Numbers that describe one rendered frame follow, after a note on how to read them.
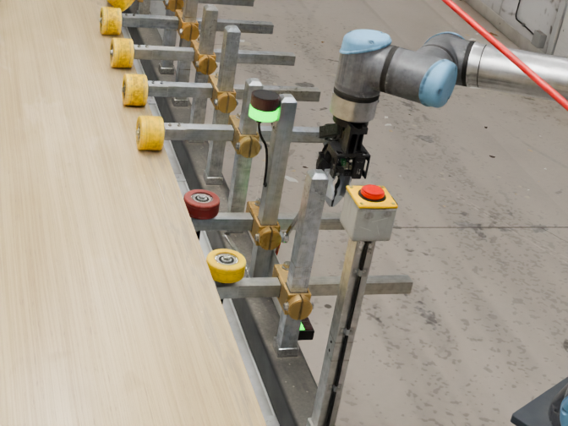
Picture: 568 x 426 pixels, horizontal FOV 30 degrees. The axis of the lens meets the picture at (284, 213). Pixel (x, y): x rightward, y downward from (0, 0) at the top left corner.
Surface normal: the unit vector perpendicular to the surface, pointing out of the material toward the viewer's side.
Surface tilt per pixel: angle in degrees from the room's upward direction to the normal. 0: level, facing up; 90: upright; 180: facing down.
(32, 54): 0
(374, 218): 90
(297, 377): 0
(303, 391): 0
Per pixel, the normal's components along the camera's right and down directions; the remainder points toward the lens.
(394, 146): 0.15, -0.86
